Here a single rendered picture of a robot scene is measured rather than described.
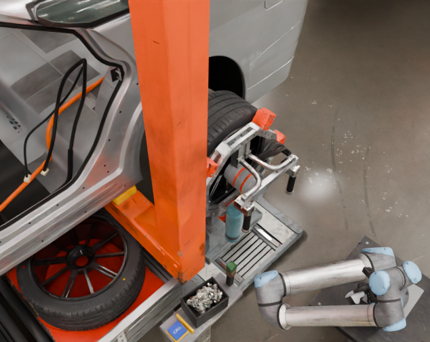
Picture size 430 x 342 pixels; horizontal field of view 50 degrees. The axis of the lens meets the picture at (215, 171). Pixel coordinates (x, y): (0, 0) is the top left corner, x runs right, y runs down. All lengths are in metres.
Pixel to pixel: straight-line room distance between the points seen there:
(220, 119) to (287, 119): 1.80
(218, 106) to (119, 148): 0.52
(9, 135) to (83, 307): 1.05
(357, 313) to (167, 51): 1.32
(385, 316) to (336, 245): 1.32
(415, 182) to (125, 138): 2.34
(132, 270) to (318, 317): 0.98
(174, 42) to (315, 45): 3.59
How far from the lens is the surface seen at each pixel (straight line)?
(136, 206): 2.52
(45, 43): 3.03
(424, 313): 2.89
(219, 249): 2.97
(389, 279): 1.99
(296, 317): 2.21
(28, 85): 2.80
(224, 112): 2.25
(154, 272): 2.78
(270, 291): 2.25
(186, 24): 1.31
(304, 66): 4.53
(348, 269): 2.41
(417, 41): 5.23
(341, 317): 2.11
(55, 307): 2.52
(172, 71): 1.35
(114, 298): 2.48
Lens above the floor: 2.73
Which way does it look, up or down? 51 degrees down
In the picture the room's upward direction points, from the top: 2 degrees clockwise
